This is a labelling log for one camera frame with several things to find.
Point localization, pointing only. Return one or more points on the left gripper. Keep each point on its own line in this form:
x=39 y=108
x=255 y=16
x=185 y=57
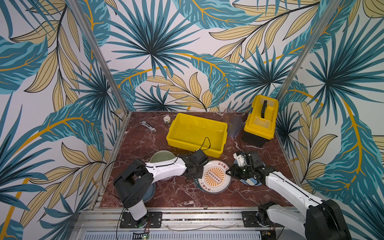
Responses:
x=197 y=167

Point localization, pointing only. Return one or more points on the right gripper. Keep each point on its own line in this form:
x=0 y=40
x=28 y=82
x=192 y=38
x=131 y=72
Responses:
x=242 y=169

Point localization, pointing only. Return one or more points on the blue white striped plate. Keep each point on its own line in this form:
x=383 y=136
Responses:
x=252 y=182

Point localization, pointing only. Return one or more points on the orange sunburst plate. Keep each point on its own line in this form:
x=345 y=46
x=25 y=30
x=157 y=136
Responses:
x=214 y=180

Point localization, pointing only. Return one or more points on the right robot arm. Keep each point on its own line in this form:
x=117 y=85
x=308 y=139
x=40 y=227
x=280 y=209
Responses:
x=313 y=218

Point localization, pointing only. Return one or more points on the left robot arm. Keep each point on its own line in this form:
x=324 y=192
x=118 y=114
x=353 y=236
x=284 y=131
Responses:
x=133 y=183

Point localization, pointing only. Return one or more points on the yellow plastic bin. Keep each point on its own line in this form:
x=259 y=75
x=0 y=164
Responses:
x=188 y=132

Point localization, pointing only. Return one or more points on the light green bowl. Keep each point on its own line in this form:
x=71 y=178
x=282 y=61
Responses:
x=162 y=156

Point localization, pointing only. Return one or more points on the grey translucent cup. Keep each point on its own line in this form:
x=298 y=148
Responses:
x=235 y=125

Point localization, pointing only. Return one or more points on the yellow black toolbox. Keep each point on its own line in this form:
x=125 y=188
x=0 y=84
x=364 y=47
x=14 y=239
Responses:
x=261 y=122

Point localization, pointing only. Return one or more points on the small white jar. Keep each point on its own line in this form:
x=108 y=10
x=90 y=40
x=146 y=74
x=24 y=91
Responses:
x=167 y=119

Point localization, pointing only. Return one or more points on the dark blue bowl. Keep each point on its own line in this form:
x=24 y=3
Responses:
x=150 y=193

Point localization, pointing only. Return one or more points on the clear pink cup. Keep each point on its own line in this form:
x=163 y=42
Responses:
x=228 y=114

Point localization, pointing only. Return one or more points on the silver metal bottle opener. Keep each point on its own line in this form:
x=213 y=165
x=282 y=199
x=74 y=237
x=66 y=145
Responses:
x=145 y=124

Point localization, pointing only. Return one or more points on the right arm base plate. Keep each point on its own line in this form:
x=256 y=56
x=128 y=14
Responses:
x=255 y=219

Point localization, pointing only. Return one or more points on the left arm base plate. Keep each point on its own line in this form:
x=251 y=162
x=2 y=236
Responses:
x=150 y=220

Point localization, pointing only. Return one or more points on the aluminium frame rail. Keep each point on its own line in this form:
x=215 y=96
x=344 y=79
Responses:
x=206 y=223

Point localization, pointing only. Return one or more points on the right aluminium corner post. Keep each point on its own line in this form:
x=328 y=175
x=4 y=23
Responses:
x=323 y=21

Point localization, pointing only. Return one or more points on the aluminium corner post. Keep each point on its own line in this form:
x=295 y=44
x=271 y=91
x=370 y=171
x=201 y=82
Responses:
x=323 y=21
x=90 y=37

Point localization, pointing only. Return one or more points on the left aluminium corner post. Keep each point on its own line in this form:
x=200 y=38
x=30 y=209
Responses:
x=90 y=37

